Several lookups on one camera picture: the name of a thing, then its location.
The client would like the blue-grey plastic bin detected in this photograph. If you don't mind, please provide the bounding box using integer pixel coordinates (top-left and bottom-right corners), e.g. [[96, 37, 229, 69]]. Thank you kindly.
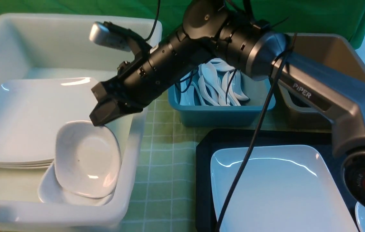
[[168, 73, 271, 127]]

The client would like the black serving tray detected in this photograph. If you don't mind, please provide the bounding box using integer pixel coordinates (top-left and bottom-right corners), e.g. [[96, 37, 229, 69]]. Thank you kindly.
[[195, 128, 357, 232]]

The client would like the brown plastic bin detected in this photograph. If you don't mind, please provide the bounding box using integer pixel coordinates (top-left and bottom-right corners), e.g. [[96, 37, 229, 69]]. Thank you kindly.
[[275, 33, 365, 130]]

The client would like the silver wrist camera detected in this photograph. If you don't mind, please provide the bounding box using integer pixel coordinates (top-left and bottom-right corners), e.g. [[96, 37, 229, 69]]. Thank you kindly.
[[89, 22, 149, 54]]

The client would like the stack of white square plates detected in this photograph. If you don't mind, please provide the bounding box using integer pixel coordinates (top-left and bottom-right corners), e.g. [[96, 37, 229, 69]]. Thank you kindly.
[[0, 77, 97, 166]]

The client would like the large white plastic tub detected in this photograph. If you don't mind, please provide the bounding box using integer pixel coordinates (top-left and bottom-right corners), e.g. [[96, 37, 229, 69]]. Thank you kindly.
[[0, 14, 153, 232]]

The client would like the green checkered table mat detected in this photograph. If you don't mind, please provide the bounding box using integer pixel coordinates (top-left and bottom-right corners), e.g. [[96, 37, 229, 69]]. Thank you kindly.
[[118, 62, 365, 232]]

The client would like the large white rectangular plate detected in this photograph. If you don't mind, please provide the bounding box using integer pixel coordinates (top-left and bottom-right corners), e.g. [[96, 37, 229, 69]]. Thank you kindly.
[[220, 144, 358, 232]]

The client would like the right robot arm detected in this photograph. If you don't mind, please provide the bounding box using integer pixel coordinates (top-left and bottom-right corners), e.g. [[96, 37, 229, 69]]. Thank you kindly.
[[90, 0, 365, 207]]

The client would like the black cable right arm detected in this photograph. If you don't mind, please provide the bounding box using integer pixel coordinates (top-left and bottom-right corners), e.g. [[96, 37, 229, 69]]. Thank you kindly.
[[215, 32, 299, 232]]

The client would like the white small square bowl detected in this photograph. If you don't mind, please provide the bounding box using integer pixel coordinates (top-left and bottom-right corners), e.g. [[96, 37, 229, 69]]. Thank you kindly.
[[54, 121, 122, 198]]

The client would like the green backdrop cloth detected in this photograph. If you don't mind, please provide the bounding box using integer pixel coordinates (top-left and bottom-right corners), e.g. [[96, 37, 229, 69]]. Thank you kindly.
[[0, 0, 365, 49]]

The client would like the white bowl in tub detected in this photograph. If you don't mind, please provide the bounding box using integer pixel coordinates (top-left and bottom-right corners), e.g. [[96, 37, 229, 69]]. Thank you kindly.
[[38, 163, 113, 207]]

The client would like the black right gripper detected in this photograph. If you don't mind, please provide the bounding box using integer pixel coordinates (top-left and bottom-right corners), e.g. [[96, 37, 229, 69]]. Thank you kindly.
[[90, 26, 213, 127]]

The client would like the white spoons pile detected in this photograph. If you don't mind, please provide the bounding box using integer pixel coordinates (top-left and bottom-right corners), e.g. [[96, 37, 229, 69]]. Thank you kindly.
[[174, 58, 250, 107]]

